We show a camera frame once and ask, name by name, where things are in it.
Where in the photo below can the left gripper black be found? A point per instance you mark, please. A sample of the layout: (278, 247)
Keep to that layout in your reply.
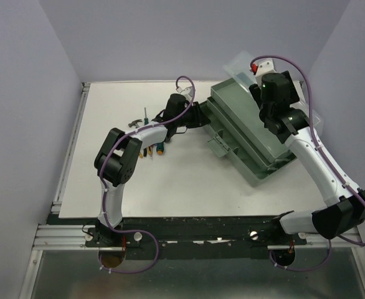
(198, 118)

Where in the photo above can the grey translucent tool box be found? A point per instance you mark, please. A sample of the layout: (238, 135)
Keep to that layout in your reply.
(236, 130)

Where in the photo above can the green orange stubby screwdriver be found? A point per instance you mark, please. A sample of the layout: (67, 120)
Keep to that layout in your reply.
(160, 148)

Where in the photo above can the yellow black pliers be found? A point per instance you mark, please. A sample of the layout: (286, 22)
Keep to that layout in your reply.
(148, 151)

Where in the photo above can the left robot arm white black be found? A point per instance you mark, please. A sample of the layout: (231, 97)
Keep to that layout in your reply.
(117, 158)

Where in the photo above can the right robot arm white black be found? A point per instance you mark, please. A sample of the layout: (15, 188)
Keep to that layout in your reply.
(274, 94)

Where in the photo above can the small claw hammer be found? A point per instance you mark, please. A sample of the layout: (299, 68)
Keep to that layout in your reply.
(135, 123)

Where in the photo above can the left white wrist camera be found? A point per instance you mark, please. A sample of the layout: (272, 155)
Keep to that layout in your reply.
(186, 92)

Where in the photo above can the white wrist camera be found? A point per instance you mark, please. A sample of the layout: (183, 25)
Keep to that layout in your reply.
(186, 92)
(263, 67)

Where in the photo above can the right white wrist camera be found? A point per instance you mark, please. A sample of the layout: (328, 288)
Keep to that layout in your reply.
(263, 67)

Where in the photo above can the black mounting rail base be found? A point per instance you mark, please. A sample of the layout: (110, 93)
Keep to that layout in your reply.
(188, 238)

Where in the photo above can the aluminium extrusion frame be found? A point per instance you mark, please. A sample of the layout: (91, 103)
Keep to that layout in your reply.
(58, 256)

